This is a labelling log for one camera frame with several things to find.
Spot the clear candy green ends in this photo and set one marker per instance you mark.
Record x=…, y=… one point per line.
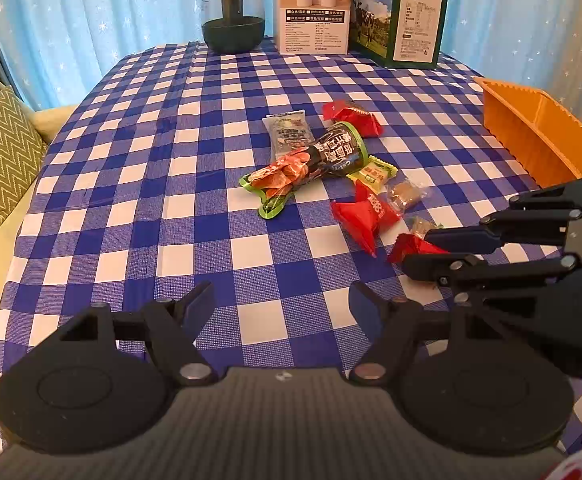
x=418, y=225

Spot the brown candy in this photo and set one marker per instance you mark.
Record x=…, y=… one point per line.
x=405, y=192

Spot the white product box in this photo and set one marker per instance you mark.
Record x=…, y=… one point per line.
x=313, y=15

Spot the small red candy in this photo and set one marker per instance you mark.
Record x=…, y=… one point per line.
x=411, y=249

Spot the red white printed snack packet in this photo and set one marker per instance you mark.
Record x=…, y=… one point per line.
x=368, y=210

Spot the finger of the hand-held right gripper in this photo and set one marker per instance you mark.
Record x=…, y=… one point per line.
x=431, y=266
x=458, y=238

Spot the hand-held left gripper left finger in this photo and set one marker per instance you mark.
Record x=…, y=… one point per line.
x=202, y=305

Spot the green zigzag cushion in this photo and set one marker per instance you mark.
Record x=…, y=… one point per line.
x=1, y=150

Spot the black green snack bag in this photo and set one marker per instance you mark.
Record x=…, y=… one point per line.
x=316, y=160

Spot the blue white checkered tablecloth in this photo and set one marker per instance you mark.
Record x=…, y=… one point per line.
x=146, y=185

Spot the orange plastic tray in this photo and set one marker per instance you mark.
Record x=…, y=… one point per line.
x=536, y=130

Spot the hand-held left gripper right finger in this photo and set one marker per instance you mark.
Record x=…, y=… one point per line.
x=362, y=305

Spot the yellow green candy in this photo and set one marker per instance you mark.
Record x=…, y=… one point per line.
x=376, y=174

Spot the blue star curtain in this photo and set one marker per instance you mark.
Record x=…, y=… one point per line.
x=121, y=0

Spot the green carton box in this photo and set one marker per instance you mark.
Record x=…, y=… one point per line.
x=396, y=25

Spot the clear grey snack packet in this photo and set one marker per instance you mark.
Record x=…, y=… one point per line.
x=288, y=132

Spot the dark green glass humidifier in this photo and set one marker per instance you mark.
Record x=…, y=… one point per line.
x=233, y=25

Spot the red white printed clothing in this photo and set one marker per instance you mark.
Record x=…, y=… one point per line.
x=578, y=465

